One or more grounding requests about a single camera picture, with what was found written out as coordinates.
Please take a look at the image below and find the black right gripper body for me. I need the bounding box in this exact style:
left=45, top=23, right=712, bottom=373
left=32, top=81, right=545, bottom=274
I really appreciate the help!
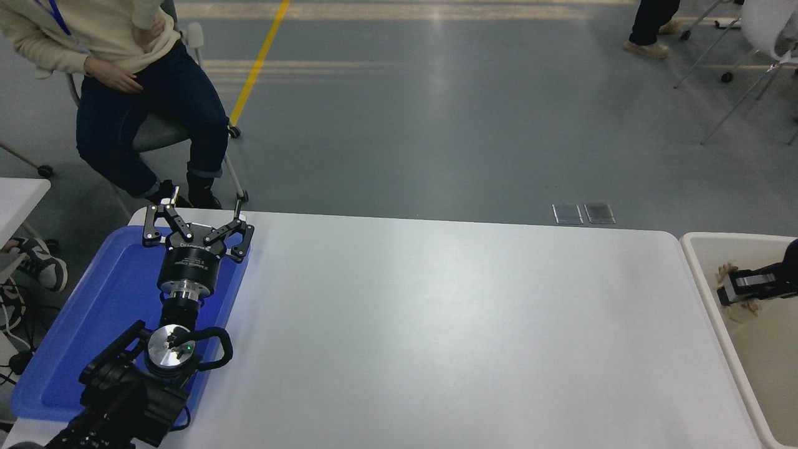
left=782, top=239, right=798, bottom=301

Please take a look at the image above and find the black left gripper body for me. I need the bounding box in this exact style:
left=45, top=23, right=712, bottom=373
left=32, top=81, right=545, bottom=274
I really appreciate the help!
left=156, top=223, right=228, bottom=291

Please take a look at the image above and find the tan paper ball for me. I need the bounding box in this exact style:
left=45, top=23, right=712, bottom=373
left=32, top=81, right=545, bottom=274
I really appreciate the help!
left=716, top=262, right=762, bottom=323

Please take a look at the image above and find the seated person's right hand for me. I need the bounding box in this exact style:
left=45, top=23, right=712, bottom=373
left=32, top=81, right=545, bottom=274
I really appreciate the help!
left=84, top=56, right=145, bottom=95

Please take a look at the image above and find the seated person's left hand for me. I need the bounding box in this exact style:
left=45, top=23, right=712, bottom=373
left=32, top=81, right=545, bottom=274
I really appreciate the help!
left=135, top=14, right=166, bottom=52

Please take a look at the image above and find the large pale bin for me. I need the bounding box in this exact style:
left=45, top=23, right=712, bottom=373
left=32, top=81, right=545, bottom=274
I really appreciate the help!
left=680, top=232, right=798, bottom=449

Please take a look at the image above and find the grey office chair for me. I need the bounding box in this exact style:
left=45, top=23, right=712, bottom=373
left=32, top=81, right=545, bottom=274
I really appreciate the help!
left=65, top=0, right=250, bottom=219

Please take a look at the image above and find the blue plastic tray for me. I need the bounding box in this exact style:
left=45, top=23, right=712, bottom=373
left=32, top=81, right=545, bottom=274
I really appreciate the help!
left=9, top=224, right=250, bottom=431

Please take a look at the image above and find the seated person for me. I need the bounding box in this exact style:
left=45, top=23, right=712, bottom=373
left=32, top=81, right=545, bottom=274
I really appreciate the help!
left=0, top=0, right=230, bottom=210

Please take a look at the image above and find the black and white sneaker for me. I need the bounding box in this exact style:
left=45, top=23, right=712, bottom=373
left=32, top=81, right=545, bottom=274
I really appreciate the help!
left=1, top=237, right=68, bottom=294

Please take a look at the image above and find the small white side table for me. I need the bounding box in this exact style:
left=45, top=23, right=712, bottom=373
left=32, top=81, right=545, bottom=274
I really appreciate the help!
left=0, top=177, right=60, bottom=251

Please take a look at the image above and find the chair leg with caster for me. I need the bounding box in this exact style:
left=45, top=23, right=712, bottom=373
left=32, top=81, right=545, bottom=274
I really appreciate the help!
left=0, top=142, right=54, bottom=176

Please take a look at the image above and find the white chair with metal legs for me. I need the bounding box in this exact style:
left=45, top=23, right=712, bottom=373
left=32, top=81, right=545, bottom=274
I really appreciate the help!
left=673, top=0, right=798, bottom=146

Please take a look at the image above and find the standing person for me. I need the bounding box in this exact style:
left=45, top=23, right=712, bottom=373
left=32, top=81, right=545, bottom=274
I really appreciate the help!
left=623, top=0, right=681, bottom=60

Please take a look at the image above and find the black floor cable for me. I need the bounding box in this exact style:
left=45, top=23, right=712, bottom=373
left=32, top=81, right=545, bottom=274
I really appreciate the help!
left=0, top=293, right=47, bottom=387

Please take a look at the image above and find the blue lanyard with badge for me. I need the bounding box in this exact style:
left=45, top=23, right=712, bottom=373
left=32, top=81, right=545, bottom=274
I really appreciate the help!
left=36, top=0, right=75, bottom=38

